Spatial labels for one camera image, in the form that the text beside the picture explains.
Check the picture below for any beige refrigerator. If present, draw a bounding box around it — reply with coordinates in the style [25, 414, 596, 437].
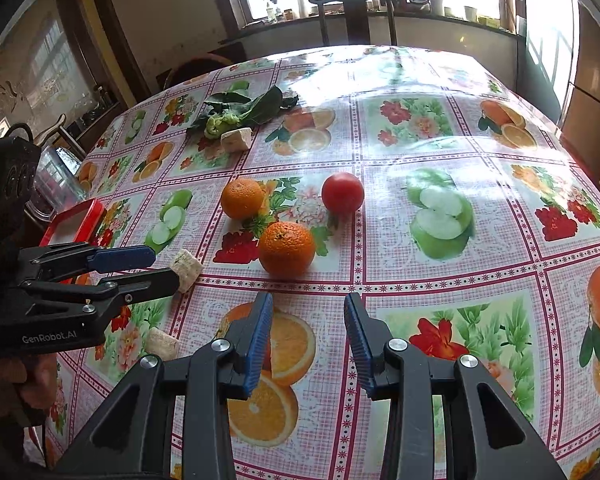
[560, 7, 600, 186]

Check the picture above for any dark wooden chair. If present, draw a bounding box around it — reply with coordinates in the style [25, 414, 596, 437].
[308, 0, 400, 47]

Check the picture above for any clear plastic pitcher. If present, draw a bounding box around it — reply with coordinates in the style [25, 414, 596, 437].
[25, 147, 87, 221]

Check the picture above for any round-back wooden chair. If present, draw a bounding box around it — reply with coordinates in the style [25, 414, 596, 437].
[162, 52, 231, 91]

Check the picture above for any red tomato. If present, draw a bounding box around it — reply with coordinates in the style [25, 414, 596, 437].
[321, 172, 365, 214]

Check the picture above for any floral printed plastic tablecloth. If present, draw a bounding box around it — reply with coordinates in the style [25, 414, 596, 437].
[40, 45, 600, 480]

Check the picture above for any red tray with white inside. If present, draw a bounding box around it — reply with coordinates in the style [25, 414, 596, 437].
[40, 198, 106, 286]

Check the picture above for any person's left hand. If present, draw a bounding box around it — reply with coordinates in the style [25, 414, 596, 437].
[0, 351, 59, 414]

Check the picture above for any small tan tofu cube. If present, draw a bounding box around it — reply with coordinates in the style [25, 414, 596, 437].
[220, 127, 253, 152]

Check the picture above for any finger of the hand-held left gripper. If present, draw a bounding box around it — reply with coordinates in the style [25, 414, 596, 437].
[21, 243, 157, 279]
[21, 267, 181, 311]

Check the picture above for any leafy green vegetable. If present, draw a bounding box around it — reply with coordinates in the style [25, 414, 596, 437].
[186, 85, 299, 140]

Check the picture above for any white porous chunk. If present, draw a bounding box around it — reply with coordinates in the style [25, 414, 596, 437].
[145, 327, 181, 361]
[170, 248, 204, 293]

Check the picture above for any wooden glass-door cabinet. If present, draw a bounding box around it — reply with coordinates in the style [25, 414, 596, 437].
[0, 0, 151, 161]

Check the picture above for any orange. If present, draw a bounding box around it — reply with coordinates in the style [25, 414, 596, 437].
[221, 178, 265, 221]
[258, 221, 316, 278]

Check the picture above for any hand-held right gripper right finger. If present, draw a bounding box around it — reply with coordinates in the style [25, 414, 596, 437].
[343, 291, 568, 480]

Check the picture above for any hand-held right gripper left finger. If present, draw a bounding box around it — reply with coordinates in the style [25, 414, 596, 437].
[55, 291, 276, 480]

